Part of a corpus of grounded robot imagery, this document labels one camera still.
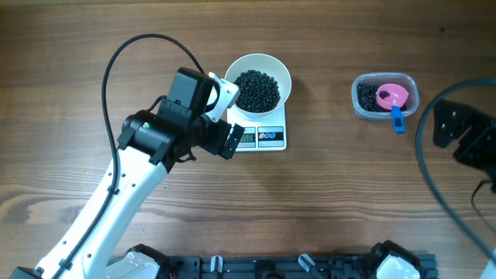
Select pink scoop with blue handle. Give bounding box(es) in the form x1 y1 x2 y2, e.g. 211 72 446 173
376 84 409 134

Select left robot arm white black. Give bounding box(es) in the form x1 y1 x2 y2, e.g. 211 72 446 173
11 67 244 278

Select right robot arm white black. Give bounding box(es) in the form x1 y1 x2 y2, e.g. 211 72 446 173
369 100 495 278

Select white digital kitchen scale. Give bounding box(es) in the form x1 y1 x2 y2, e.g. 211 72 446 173
227 105 287 152

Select black beans in bowl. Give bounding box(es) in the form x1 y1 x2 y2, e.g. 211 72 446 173
234 70 281 113

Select white round bowl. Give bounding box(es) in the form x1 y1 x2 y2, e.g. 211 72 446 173
225 53 292 114

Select black beans in scoop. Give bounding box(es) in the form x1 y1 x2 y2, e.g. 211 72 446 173
379 91 390 98

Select clear plastic food container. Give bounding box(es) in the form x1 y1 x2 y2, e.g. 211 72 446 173
351 72 420 120

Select black beans pile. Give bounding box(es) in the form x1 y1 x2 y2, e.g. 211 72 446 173
356 83 390 112

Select right black camera cable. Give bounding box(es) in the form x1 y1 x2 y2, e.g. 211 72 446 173
415 77 496 260

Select black camera cable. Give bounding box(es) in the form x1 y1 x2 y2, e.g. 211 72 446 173
415 77 496 260
50 33 206 279

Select left black camera cable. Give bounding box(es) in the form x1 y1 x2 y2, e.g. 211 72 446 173
50 33 206 279

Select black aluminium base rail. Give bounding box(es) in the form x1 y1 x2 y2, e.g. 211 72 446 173
162 253 439 279

